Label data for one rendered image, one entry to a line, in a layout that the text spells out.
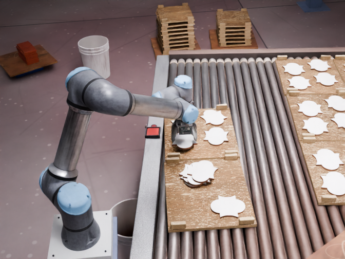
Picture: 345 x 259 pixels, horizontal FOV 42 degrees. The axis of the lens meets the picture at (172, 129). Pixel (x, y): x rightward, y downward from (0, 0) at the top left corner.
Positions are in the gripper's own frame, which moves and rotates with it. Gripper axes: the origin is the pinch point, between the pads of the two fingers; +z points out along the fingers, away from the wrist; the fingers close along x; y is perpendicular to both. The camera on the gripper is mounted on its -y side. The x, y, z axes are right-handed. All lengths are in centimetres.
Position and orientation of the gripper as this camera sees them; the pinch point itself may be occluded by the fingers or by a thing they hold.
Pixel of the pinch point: (184, 139)
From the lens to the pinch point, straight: 216.9
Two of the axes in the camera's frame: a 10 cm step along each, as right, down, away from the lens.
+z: 0.3, 7.9, 6.1
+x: 10.0, -0.5, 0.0
